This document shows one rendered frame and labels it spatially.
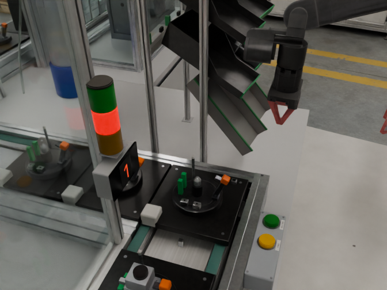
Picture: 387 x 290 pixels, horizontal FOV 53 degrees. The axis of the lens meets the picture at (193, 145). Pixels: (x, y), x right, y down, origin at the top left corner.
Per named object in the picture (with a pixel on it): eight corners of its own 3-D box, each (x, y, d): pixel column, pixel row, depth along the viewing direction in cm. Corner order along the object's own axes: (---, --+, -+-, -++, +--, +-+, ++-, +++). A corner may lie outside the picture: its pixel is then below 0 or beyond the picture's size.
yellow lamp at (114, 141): (127, 143, 82) (124, 123, 79) (116, 157, 78) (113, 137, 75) (106, 138, 83) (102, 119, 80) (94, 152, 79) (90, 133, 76)
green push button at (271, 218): (279, 220, 105) (280, 215, 104) (277, 231, 102) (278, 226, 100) (264, 217, 106) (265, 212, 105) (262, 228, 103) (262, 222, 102)
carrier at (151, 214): (248, 184, 116) (251, 151, 109) (228, 247, 98) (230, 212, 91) (172, 168, 123) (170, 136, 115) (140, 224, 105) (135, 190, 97)
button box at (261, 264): (283, 230, 109) (286, 215, 105) (270, 296, 93) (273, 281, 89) (258, 224, 110) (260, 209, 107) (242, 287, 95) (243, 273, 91)
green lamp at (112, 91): (121, 102, 76) (118, 79, 73) (109, 115, 72) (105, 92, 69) (98, 98, 77) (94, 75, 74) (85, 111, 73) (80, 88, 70)
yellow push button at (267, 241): (275, 240, 99) (276, 235, 98) (273, 252, 96) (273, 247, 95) (260, 236, 100) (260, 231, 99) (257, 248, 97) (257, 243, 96)
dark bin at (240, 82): (257, 80, 119) (269, 61, 113) (240, 99, 110) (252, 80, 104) (183, 28, 121) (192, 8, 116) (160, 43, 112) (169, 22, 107)
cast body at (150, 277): (162, 286, 81) (159, 266, 77) (154, 305, 78) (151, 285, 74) (125, 275, 83) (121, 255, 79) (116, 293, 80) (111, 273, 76)
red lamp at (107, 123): (124, 123, 79) (121, 102, 76) (113, 137, 75) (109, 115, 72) (102, 119, 80) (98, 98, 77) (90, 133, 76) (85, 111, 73)
